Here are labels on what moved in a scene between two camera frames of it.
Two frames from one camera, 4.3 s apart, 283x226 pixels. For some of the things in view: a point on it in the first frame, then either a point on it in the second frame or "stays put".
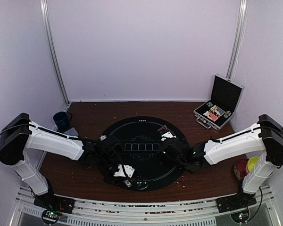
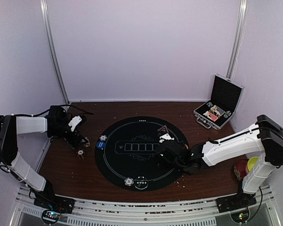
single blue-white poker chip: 103,137 stays put
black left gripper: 117,181 -> 75,143
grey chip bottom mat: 128,183 stays put
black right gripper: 184,141 stays put
